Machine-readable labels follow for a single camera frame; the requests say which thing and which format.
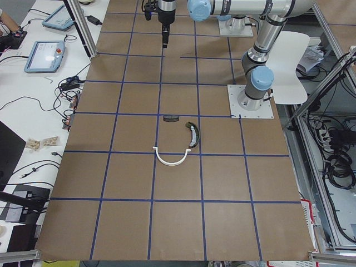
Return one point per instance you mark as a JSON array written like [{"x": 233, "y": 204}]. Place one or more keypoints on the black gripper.
[{"x": 166, "y": 15}]

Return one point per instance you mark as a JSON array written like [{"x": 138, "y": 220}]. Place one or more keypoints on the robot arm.
[
  {"x": 232, "y": 23},
  {"x": 259, "y": 77}
]

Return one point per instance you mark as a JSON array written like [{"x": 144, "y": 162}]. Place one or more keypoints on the black power adapter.
[{"x": 94, "y": 20}]

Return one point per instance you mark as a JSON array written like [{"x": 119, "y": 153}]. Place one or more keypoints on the black brake pad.
[{"x": 171, "y": 118}]

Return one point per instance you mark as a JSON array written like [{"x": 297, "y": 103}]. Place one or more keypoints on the far teach pendant tablet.
[{"x": 60, "y": 19}]

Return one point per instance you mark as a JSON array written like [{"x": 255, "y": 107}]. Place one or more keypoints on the teach pendant tablet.
[
  {"x": 60, "y": 19},
  {"x": 45, "y": 57}
]

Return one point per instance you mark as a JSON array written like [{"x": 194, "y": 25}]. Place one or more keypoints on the olive curved brake shoe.
[{"x": 195, "y": 134}]

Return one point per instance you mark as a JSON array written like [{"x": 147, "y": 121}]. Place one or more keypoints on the white curved plastic piece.
[{"x": 171, "y": 160}]

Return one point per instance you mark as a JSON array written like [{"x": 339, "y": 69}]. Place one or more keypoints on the near teach pendant tablet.
[{"x": 45, "y": 57}]

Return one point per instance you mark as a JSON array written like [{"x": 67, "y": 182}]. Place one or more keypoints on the white plastic chair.
[{"x": 284, "y": 57}]

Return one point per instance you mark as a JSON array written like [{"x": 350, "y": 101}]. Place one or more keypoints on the brown grid table mat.
[{"x": 234, "y": 198}]

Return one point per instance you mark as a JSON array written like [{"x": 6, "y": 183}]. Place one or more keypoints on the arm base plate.
[
  {"x": 243, "y": 107},
  {"x": 247, "y": 32}
]

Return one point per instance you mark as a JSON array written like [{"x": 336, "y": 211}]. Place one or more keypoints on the aluminium frame post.
[{"x": 78, "y": 18}]

